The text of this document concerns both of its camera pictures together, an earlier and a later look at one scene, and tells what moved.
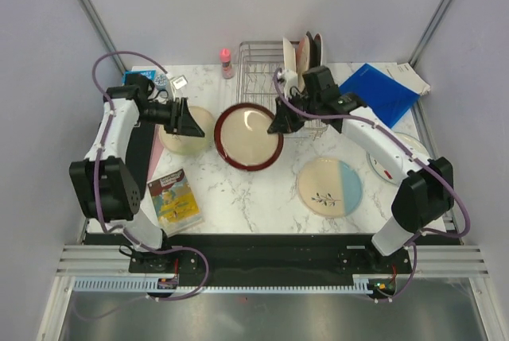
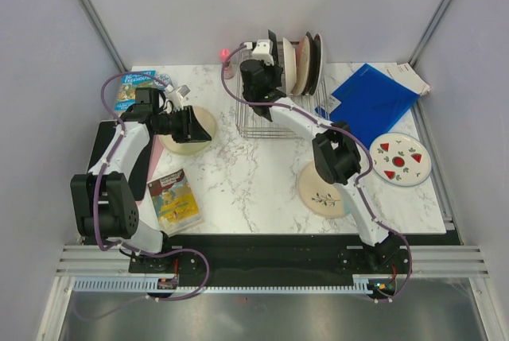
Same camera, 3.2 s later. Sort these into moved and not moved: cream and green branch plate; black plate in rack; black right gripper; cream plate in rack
Moved: black right gripper
Not moved: cream plate in rack; black plate in rack; cream and green branch plate
